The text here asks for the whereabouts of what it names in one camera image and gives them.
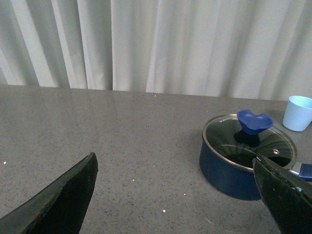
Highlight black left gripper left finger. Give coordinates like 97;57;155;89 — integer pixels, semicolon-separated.
0;153;98;234

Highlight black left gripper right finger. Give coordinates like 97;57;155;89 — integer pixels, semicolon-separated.
253;155;312;234

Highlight light blue plastic cup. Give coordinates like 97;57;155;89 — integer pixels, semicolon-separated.
282;96;312;132

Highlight white curtain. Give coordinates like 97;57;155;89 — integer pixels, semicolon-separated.
0;0;312;100

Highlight dark blue saucepan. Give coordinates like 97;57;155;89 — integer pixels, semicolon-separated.
199;114;312;201

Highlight glass lid blue knob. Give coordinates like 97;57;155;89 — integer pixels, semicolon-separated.
202;110;297;171

